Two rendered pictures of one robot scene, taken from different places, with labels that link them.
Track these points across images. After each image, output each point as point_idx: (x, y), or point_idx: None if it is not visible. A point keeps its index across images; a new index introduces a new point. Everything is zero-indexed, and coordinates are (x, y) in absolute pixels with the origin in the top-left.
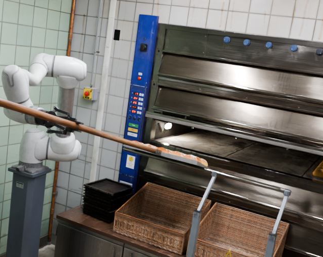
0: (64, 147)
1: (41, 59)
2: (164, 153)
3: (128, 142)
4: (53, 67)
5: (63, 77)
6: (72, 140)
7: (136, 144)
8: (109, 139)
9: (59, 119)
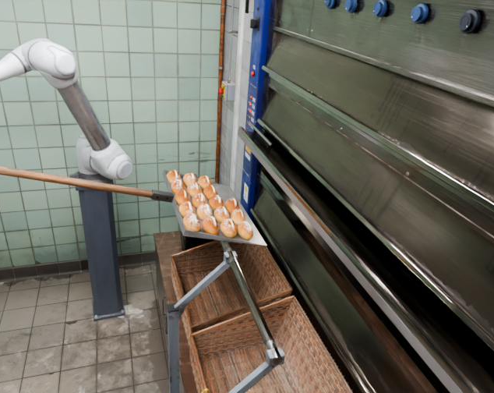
0: (97, 162)
1: (20, 47)
2: (174, 201)
3: (49, 178)
4: (29, 58)
5: (40, 72)
6: (104, 156)
7: (79, 182)
8: None
9: None
